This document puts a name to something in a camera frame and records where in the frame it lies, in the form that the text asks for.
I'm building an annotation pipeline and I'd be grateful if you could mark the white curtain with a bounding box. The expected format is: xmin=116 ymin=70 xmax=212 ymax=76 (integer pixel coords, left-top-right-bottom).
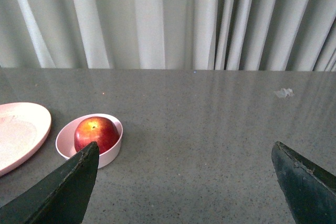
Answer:
xmin=1 ymin=0 xmax=335 ymax=71

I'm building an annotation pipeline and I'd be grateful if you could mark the pink bowl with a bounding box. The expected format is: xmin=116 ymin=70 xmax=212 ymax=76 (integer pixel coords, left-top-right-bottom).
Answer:
xmin=55 ymin=113 xmax=123 ymax=169

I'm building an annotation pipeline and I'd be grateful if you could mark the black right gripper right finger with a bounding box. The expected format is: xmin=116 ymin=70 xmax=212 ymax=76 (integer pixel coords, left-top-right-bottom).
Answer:
xmin=271 ymin=142 xmax=335 ymax=223

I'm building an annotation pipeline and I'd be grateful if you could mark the pink plate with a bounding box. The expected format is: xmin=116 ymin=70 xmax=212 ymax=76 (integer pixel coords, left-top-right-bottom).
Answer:
xmin=1 ymin=102 xmax=51 ymax=176

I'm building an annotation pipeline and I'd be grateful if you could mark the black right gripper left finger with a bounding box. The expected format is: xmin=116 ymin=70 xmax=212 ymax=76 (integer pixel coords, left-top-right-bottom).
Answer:
xmin=1 ymin=142 xmax=99 ymax=223

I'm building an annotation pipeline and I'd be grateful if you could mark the clear tape scrap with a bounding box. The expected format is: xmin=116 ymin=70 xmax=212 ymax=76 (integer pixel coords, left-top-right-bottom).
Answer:
xmin=274 ymin=88 xmax=295 ymax=98

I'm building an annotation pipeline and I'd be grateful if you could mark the red apple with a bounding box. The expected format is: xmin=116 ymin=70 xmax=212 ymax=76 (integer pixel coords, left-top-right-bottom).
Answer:
xmin=74 ymin=116 xmax=120 ymax=154

